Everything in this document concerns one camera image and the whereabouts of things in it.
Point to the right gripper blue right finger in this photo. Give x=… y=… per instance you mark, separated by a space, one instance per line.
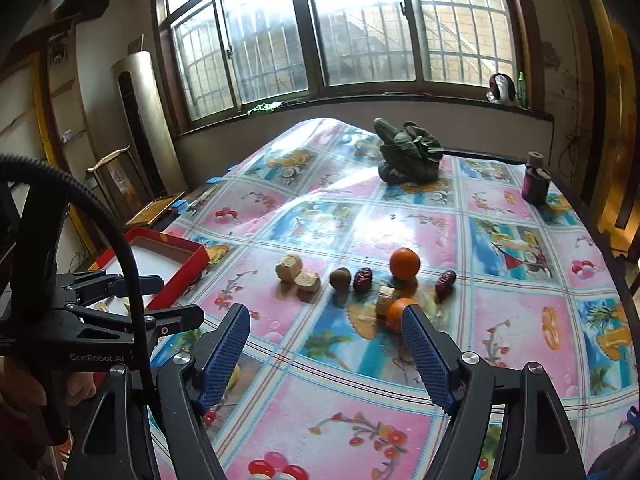
x=435 y=356

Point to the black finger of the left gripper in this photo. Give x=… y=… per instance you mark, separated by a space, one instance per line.
x=170 y=320

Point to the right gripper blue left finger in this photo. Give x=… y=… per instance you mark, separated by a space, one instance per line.
x=217 y=353

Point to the orange tangerine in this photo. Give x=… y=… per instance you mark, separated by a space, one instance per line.
x=394 y=315
x=404 y=264

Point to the beige cake piece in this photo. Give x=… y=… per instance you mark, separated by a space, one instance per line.
x=307 y=281

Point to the person's left hand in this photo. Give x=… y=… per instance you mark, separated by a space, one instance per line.
x=19 y=390

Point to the dark red jujube date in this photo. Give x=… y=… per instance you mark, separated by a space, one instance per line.
x=362 y=281
x=445 y=285

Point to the beige cake chunk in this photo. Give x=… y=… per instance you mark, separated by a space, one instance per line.
x=386 y=296

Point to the red tray box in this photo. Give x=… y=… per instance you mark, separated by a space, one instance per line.
x=178 y=262

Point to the beige cake block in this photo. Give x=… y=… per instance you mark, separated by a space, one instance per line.
x=288 y=267

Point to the wooden chair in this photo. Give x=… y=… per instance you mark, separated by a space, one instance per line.
x=127 y=191

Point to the brown longan ball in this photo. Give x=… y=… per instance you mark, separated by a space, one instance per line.
x=340 y=279

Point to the colourful fruit pattern tablecloth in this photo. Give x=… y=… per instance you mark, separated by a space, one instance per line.
x=326 y=255

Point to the tall beige air conditioner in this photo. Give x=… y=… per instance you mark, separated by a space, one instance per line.
x=147 y=124

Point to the dark jar with cork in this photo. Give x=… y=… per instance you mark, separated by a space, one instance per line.
x=536 y=180

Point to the dark green leafy vegetable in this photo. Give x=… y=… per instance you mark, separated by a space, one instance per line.
x=410 y=153

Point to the green cloth on sill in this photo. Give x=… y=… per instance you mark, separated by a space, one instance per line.
x=264 y=108

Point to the green bottle on sill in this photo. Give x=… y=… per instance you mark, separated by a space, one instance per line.
x=522 y=94

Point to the red white object on sill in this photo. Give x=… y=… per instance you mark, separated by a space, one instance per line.
x=501 y=90

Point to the window with metal grille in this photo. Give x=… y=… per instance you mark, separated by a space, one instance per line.
x=220 y=58

